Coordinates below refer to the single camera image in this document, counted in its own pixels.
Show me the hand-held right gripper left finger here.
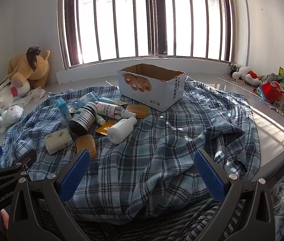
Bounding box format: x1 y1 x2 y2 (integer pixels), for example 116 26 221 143
8 149 91 241

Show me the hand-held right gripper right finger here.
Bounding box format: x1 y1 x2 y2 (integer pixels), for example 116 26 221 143
194 149 280 241

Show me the orange pill box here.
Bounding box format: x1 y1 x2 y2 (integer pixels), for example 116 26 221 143
125 104 149 118
75 134 97 158

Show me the beige box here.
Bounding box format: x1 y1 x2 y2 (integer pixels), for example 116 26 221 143
44 128 74 155

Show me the dark brown bottle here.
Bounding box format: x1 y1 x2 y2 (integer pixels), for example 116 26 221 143
69 102 98 135

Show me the orange sachet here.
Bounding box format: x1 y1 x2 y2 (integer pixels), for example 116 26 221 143
95 121 117 136

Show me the tall blue white box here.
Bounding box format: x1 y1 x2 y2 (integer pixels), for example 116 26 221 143
55 98 72 128

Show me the white plastic bottle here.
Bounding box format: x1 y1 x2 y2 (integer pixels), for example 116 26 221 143
107 117 138 145

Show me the red label spray bottle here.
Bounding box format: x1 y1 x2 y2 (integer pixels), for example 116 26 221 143
94 101 137 119

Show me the white wet wipes packet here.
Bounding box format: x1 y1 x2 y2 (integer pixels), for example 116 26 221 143
73 92 100 109

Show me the cardboard box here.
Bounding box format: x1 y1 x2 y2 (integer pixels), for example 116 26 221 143
117 63 186 112

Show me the white rabbit plush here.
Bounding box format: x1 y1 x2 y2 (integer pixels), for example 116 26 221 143
0 105 23 135

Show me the white plush with red mark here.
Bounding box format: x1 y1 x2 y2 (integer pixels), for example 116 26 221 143
0 80 31 108

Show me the blue plaid blanket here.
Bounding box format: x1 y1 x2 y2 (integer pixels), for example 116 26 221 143
0 74 261 225

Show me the striped dark cloth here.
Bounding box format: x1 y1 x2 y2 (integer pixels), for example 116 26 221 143
64 198 235 241

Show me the yellow plush toy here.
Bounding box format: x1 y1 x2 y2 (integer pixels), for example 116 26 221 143
8 50 51 89

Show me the red snack bag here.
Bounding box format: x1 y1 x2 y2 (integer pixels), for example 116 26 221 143
253 81 284 104

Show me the black lace bow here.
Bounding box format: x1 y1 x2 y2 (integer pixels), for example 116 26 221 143
26 46 41 71

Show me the white and red plush toy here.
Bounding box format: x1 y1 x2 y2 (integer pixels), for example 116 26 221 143
232 66 263 86

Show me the grey plush toy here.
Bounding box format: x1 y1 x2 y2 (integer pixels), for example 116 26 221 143
260 73 283 83

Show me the barred window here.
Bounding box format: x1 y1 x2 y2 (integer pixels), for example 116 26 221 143
44 0 243 71

